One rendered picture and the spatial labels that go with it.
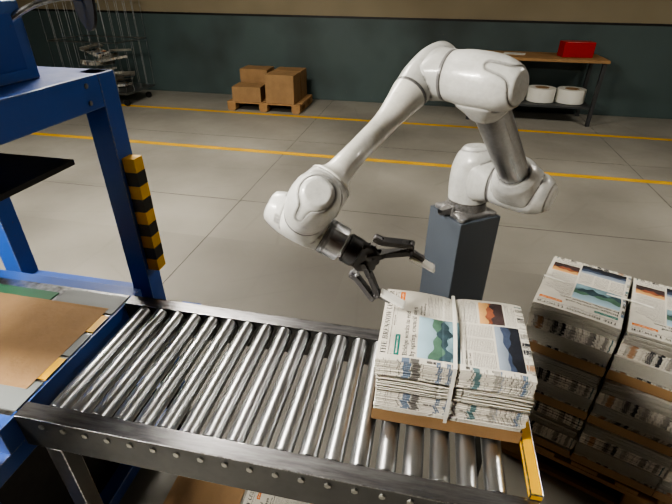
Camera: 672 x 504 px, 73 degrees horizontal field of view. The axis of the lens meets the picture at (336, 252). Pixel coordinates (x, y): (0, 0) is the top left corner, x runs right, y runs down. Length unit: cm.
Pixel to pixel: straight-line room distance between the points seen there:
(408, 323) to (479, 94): 60
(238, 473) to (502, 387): 68
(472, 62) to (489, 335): 68
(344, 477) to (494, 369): 43
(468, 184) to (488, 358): 81
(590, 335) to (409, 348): 83
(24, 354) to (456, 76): 150
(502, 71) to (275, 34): 736
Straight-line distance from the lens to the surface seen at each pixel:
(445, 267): 194
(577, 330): 180
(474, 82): 121
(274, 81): 740
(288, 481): 124
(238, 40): 868
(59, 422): 146
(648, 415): 198
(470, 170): 177
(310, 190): 87
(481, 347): 119
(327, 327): 154
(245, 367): 143
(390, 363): 112
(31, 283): 209
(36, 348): 173
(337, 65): 821
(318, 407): 131
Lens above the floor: 180
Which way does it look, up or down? 31 degrees down
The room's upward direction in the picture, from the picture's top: 1 degrees clockwise
